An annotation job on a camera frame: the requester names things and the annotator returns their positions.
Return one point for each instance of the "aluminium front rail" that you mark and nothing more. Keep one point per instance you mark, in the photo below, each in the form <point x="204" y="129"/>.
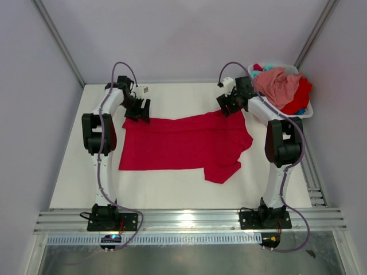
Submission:
<point x="183" y="221"/>

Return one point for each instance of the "right corner aluminium post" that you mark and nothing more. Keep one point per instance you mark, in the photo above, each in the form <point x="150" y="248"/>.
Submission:
<point x="316" y="31"/>

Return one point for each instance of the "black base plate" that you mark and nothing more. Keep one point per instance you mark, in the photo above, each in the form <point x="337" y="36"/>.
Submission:
<point x="264" y="218"/>
<point x="113" y="222"/>

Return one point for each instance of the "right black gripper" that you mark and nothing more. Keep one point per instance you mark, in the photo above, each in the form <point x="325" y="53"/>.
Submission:
<point x="223" y="101"/>

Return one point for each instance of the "controller board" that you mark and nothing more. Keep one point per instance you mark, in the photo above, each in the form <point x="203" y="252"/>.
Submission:
<point x="270" y="241"/>
<point x="110" y="241"/>

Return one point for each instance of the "corner aluminium post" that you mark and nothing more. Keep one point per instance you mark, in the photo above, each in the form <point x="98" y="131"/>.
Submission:
<point x="316" y="31"/>
<point x="47" y="20"/>

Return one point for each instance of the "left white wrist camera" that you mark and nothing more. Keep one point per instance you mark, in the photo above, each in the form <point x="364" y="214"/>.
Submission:
<point x="140" y="92"/>

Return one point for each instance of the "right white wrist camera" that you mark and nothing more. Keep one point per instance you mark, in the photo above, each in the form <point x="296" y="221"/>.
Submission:
<point x="227" y="84"/>

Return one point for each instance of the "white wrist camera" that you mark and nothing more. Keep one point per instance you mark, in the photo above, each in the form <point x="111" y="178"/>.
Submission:
<point x="227" y="84"/>
<point x="140" y="92"/>

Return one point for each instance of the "left controller board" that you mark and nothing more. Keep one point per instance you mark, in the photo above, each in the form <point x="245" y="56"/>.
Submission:
<point x="110" y="241"/>

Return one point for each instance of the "bright red t shirt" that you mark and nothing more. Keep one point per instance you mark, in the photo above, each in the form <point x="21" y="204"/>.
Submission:
<point x="299" y="98"/>

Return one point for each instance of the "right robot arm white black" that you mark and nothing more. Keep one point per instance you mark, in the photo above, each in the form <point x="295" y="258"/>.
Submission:
<point x="284" y="148"/>

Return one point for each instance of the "crimson red t shirt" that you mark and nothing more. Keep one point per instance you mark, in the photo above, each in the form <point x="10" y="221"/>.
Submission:
<point x="210" y="141"/>

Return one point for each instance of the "white plastic laundry basket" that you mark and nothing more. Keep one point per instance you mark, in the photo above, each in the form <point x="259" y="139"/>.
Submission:
<point x="306" y="113"/>

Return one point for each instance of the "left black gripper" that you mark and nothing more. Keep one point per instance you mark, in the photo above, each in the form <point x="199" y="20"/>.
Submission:
<point x="140" y="112"/>

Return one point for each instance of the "right controller board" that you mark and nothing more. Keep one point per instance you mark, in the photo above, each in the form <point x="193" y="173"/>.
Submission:
<point x="270" y="241"/>

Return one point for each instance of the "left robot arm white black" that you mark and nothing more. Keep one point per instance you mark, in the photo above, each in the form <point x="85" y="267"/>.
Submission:
<point x="100" y="140"/>

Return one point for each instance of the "aluminium side rail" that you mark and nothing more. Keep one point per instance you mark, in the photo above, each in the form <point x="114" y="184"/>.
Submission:
<point x="312" y="177"/>

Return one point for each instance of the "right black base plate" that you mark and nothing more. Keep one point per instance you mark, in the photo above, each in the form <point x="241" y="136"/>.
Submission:
<point x="264" y="218"/>

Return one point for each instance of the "grey slotted cable duct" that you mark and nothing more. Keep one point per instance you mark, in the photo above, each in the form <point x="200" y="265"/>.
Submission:
<point x="158" y="239"/>

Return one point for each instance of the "salmon pink t shirt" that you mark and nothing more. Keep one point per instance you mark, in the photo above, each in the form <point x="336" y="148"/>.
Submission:
<point x="278" y="86"/>

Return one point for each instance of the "left corner aluminium post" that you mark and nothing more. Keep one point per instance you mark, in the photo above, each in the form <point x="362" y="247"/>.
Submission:
<point x="47" y="20"/>

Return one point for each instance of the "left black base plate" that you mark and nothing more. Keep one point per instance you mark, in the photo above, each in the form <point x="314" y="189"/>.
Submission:
<point x="113" y="222"/>

